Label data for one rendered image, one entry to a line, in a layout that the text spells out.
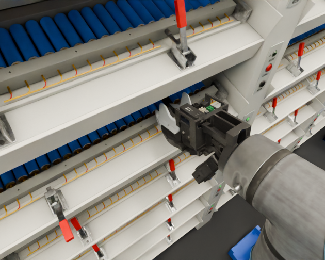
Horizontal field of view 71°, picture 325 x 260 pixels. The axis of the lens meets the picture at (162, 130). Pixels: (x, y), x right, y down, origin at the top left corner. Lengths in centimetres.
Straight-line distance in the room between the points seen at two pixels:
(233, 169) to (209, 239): 107
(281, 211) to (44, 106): 31
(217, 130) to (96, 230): 41
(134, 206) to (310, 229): 45
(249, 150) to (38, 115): 27
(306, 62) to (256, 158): 58
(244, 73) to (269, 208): 32
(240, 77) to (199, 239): 100
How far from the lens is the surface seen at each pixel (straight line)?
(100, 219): 64
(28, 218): 48
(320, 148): 197
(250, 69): 53
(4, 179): 49
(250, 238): 143
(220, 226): 141
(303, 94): 107
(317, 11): 65
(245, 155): 32
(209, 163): 39
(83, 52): 34
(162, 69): 36
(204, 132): 37
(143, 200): 65
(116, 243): 82
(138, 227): 83
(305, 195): 29
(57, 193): 46
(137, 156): 48
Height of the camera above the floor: 130
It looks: 49 degrees down
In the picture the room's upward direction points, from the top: straight up
